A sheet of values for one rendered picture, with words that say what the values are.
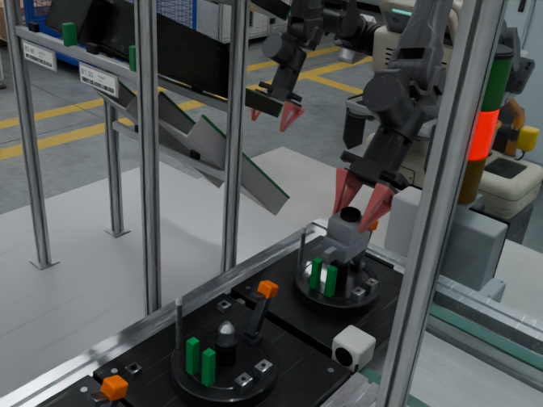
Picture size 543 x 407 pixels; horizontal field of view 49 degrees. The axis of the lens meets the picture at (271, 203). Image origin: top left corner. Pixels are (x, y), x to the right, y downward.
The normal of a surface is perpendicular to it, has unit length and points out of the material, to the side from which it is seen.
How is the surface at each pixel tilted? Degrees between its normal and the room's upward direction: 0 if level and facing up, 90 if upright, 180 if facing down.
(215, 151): 90
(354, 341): 0
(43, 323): 0
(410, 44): 44
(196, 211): 0
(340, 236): 92
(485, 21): 90
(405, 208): 90
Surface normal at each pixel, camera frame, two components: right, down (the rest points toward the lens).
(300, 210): 0.07, -0.88
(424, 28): -0.44, -0.43
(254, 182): 0.63, 0.41
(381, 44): -0.67, 0.43
